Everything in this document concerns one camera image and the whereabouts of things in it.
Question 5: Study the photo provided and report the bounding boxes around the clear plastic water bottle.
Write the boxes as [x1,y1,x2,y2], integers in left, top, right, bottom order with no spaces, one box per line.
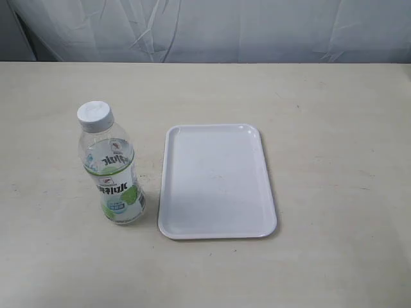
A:
[77,101,145,225]

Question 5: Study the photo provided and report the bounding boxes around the white plastic tray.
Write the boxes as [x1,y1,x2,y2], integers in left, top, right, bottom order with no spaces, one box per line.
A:
[157,124,277,240]

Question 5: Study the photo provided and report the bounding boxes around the white fabric curtain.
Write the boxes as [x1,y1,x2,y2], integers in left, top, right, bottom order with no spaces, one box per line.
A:
[4,1,410,63]

